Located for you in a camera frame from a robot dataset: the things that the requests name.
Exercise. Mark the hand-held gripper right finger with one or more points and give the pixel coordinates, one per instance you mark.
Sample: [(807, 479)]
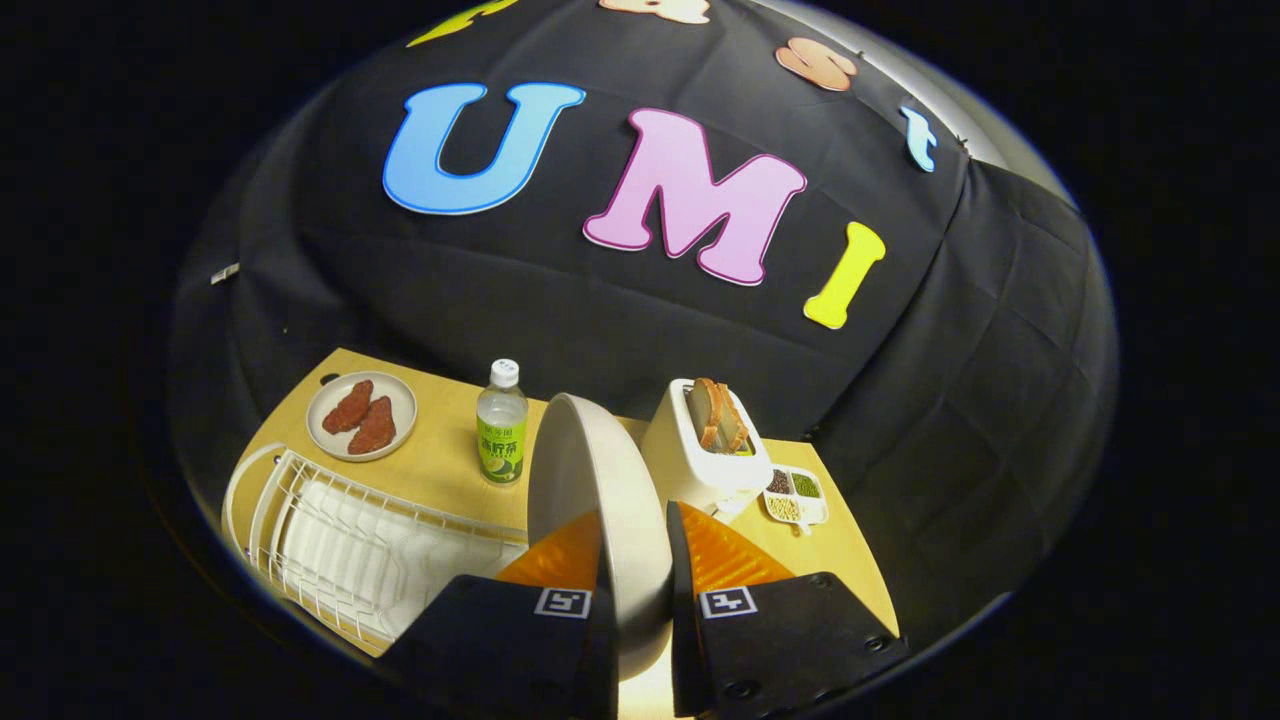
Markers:
[(780, 640)]

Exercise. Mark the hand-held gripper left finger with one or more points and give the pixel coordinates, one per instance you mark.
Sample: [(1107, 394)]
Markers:
[(500, 650)]

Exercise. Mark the beige round plate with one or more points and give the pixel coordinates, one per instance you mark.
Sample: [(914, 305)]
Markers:
[(600, 470)]

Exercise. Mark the white divided bean dish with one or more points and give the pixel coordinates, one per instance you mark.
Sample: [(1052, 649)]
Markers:
[(808, 512)]

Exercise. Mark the small plate with meat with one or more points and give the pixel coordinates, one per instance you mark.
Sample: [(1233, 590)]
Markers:
[(400, 400)]

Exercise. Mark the white toaster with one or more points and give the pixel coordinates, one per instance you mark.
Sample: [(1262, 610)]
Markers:
[(680, 470)]

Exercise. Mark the clear green label bottle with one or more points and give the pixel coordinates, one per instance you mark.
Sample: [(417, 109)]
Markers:
[(501, 430)]

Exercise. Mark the brown bread slice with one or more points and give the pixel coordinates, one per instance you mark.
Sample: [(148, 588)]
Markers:
[(735, 420), (703, 412)]

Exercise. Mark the reddish brown meat piece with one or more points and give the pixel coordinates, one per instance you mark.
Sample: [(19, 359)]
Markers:
[(348, 407), (373, 428)]

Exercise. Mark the small white tag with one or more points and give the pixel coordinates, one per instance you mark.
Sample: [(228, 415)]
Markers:
[(225, 273)]

